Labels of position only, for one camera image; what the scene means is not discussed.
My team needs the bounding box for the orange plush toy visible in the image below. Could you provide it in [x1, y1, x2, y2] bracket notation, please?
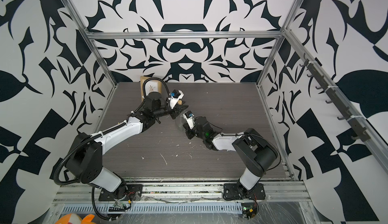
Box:
[55, 213, 95, 224]

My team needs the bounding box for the wooden picture frame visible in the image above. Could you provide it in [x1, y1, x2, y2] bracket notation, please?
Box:
[140, 76, 162, 101]

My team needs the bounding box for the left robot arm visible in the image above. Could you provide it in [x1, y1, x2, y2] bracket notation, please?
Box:
[64, 90, 187, 200]

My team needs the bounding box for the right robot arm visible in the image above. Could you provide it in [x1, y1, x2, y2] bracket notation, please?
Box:
[182, 112, 280, 201]

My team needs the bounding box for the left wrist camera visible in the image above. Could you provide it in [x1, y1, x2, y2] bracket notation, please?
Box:
[169, 90, 184, 109]

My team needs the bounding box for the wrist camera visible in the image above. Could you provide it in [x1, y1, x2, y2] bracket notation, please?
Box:
[183, 111, 195, 130]
[169, 90, 184, 109]

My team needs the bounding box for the aluminium mounting rail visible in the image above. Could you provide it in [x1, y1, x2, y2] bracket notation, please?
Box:
[51, 180, 313, 203]

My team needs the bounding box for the white slotted cable duct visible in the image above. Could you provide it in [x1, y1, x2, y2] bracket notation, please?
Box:
[61, 202, 243, 214]

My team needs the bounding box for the black wall hook rack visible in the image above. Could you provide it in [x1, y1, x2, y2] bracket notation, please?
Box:
[301, 59, 371, 142]

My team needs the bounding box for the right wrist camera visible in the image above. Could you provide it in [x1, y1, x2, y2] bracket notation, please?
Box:
[183, 111, 195, 130]

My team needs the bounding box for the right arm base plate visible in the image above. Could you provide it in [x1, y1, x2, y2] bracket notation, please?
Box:
[222, 183, 266, 201]

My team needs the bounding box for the left circuit board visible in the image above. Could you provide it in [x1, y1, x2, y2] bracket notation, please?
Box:
[108, 202, 131, 212]

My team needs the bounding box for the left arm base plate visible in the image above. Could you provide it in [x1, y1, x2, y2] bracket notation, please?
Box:
[98, 184, 143, 201]

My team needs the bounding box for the black corrugated cable hose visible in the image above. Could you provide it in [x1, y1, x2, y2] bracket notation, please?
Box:
[53, 77, 170, 222]

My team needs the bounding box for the clear glass bottle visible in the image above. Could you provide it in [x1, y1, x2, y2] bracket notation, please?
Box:
[175, 113, 187, 132]

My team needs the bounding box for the circuit board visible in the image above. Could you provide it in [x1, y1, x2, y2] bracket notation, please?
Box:
[242, 205, 259, 220]
[108, 202, 131, 212]

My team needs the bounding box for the right circuit board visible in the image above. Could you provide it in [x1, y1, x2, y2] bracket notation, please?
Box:
[242, 205, 259, 220]

